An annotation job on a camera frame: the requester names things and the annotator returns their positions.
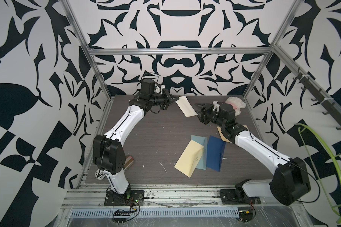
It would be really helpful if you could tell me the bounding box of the cream letter paper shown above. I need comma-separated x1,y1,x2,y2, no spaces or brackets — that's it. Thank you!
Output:
176,96,197,117

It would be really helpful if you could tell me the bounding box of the tan yellow envelope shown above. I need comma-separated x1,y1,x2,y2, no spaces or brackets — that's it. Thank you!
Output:
217,124,248,145

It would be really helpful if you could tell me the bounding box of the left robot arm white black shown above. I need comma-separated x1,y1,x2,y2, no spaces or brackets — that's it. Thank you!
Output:
93,79,179,198

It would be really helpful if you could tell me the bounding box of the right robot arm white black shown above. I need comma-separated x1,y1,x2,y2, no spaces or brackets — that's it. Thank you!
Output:
196,101,311,206

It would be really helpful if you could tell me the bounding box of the light blue envelope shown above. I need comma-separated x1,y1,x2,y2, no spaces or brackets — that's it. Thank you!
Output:
191,135,207,170

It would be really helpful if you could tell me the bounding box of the dark blue envelope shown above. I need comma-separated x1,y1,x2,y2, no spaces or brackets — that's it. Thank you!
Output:
206,136,226,172

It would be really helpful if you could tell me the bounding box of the pale yellow envelope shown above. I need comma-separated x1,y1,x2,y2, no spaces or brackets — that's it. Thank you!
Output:
174,140,202,178

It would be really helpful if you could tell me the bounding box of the white teddy bear pink shirt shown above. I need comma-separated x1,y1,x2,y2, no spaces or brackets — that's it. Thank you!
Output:
225,96,246,116

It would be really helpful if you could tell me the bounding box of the plaid checkered tube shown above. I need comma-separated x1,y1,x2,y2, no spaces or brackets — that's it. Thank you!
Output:
123,156,135,172

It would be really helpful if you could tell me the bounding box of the right black connector board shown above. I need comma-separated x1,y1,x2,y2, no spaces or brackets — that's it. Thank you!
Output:
238,210,255,223

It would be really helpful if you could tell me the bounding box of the black connector board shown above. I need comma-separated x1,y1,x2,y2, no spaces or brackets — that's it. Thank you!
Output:
112,210,139,224
238,210,255,223

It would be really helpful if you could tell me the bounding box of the left black connector board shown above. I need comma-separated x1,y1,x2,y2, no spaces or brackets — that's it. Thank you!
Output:
112,210,139,224

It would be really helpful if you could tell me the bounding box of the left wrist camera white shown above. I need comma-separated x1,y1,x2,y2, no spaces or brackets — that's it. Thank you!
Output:
155,84,165,94

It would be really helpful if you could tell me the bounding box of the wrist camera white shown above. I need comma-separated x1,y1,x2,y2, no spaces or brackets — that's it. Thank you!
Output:
155,84,165,94
212,101,221,113

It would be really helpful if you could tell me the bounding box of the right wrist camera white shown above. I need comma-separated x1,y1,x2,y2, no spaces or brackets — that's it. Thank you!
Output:
212,101,221,113

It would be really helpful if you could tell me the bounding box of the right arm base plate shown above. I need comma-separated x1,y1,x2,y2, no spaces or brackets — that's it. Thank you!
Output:
220,189,261,205

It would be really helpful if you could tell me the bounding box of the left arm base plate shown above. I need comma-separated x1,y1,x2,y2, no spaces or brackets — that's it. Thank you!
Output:
104,190,145,207

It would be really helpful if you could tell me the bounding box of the white cable duct strip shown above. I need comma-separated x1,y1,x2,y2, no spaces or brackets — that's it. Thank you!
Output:
71,207,239,218

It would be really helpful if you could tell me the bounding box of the black hook rack rail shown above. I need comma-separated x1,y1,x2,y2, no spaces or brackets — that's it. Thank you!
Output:
293,67,341,131

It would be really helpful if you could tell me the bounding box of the green hose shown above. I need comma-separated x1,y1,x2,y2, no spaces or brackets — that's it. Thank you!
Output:
295,123,341,224

